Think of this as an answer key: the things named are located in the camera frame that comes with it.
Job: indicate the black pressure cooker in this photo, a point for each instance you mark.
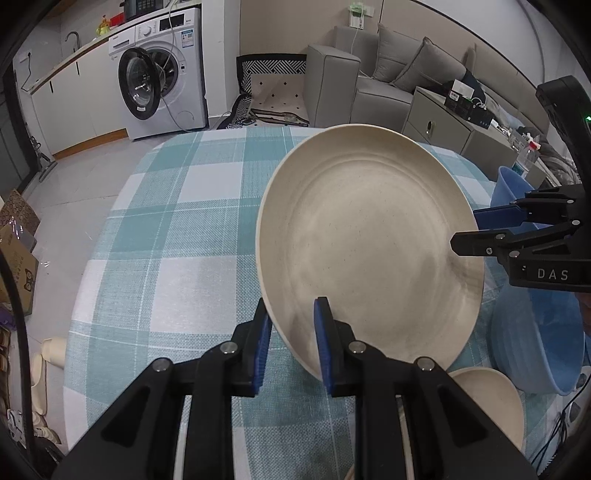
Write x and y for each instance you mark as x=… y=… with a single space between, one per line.
x=143 y=7

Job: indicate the black box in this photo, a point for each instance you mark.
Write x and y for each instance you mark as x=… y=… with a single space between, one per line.
x=466 y=110

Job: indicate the stick vacuum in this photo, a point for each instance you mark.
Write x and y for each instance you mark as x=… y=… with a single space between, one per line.
x=46 y=166

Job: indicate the small white box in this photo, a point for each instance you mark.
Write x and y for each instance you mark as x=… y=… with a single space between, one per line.
x=459 y=87

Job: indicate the grey cushion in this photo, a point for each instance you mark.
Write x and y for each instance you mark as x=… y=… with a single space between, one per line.
x=429 y=69
x=392 y=55

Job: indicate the red box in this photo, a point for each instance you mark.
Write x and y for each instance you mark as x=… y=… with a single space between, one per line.
x=116 y=20

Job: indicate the clear plastic bottle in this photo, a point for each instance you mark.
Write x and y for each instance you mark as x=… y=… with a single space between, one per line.
x=528 y=154

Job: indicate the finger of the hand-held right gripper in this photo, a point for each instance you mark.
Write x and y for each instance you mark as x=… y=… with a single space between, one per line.
x=494 y=218
x=480 y=242

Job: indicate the brown patterned cardboard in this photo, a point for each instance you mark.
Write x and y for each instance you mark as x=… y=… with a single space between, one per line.
x=18 y=207

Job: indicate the teal checked tablecloth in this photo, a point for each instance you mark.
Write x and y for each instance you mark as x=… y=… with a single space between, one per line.
x=184 y=258

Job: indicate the grey sofa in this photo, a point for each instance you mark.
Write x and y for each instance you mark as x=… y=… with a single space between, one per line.
x=330 y=83

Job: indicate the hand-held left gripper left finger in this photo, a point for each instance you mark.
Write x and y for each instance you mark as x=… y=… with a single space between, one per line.
x=261 y=350

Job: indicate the white lower kitchen cabinets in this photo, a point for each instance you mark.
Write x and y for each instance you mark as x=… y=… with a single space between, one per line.
x=78 y=101

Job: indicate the dark grey cloth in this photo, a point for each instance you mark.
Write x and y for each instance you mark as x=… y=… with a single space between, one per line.
x=558 y=161

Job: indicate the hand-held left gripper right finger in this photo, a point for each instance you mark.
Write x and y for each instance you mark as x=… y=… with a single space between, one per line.
x=325 y=350

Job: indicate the kitchen faucet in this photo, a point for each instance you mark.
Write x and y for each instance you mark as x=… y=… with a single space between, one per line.
x=76 y=39

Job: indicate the beige side cabinet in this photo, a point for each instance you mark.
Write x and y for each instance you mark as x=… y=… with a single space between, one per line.
x=434 y=115

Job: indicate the white washing machine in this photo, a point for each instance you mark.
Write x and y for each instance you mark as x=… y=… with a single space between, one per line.
x=184 y=69

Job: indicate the cream plate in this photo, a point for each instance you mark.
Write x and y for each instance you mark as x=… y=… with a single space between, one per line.
x=369 y=230
x=489 y=397

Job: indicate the cream slipper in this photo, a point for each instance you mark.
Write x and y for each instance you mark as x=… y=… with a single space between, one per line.
x=53 y=350

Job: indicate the black white patterned cushion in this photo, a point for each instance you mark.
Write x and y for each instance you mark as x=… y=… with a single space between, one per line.
x=277 y=92

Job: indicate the beige bed headboard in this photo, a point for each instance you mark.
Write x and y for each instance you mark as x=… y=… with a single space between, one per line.
x=508 y=78

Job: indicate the green white wall device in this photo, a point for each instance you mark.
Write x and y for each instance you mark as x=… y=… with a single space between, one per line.
x=358 y=18

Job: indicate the yellow bottle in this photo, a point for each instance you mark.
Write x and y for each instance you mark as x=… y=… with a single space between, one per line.
x=101 y=26

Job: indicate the cardboard box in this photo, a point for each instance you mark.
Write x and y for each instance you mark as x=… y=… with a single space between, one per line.
x=18 y=272

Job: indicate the blue bowl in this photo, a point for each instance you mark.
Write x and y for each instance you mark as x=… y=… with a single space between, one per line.
x=521 y=350
x=508 y=189

